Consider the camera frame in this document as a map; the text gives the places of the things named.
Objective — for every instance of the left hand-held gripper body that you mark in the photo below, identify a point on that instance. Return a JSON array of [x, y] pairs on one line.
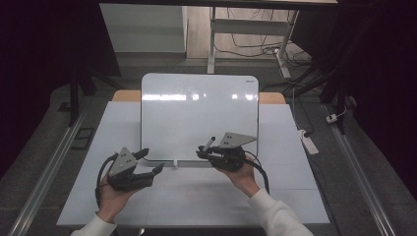
[[126, 178]]

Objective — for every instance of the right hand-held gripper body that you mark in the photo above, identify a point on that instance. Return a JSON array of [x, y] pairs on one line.
[[229, 157]]

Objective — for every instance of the white whiteboard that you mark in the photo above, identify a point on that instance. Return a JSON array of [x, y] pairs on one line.
[[183, 124]]

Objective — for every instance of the person's left hand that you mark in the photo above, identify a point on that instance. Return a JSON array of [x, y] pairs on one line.
[[113, 200]]

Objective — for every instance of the person's right hand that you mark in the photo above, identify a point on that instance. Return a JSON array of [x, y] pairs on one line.
[[244, 180]]

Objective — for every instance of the white whiteboard support clip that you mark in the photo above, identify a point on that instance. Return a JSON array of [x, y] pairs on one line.
[[176, 163]]

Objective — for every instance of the black floor plate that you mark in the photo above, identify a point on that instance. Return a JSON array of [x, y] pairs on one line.
[[83, 138]]

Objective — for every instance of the black plug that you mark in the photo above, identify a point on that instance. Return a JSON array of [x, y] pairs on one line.
[[307, 133]]

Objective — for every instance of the black metal stand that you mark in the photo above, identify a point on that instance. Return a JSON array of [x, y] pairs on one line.
[[341, 98], [74, 95]]

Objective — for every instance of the small white adapter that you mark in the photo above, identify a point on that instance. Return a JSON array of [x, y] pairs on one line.
[[331, 118]]

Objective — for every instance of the grey cabinet panel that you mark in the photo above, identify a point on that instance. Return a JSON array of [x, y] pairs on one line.
[[144, 28]]

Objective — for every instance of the aluminium floor rail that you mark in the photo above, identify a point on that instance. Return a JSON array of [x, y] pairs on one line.
[[49, 170], [360, 177]]

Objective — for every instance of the white desk frame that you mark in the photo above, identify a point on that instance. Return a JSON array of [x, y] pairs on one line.
[[249, 27]]

